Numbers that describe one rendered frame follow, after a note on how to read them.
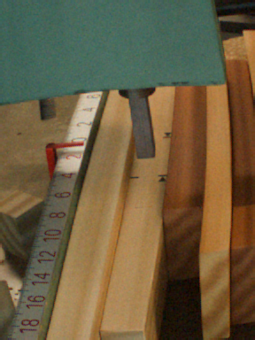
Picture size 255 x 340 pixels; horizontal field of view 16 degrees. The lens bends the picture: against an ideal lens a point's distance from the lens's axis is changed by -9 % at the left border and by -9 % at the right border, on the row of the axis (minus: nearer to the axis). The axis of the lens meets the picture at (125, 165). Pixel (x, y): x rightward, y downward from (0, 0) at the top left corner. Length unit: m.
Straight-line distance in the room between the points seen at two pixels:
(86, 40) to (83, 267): 0.11
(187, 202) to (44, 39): 0.11
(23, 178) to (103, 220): 2.24
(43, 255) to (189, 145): 0.14
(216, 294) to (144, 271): 0.04
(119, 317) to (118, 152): 0.14
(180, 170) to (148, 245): 0.07
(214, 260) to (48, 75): 0.13
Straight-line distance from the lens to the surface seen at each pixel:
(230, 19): 1.18
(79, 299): 0.40
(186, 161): 0.51
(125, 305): 0.41
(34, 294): 0.39
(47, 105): 0.56
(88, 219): 0.46
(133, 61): 0.45
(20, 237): 0.71
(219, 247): 0.41
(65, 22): 0.45
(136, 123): 0.50
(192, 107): 0.57
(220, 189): 0.45
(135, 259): 0.44
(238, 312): 0.44
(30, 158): 2.80
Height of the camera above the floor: 1.17
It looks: 26 degrees down
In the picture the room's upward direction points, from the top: 8 degrees counter-clockwise
